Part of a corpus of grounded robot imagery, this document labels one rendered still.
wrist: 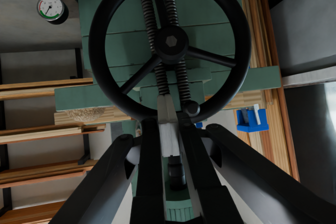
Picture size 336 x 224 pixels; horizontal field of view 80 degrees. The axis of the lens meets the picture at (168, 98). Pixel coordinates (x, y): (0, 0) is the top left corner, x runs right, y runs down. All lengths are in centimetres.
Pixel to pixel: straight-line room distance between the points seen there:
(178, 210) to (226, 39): 51
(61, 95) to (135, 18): 28
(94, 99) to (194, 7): 36
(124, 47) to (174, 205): 48
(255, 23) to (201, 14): 146
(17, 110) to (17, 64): 62
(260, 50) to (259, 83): 139
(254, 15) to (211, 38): 150
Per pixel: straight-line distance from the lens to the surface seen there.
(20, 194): 346
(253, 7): 208
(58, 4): 58
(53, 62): 321
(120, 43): 57
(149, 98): 44
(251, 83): 59
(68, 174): 263
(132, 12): 59
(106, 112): 71
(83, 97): 57
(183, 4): 60
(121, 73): 55
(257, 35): 201
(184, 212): 69
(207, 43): 57
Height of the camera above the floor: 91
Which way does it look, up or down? 2 degrees down
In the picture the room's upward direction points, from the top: 174 degrees clockwise
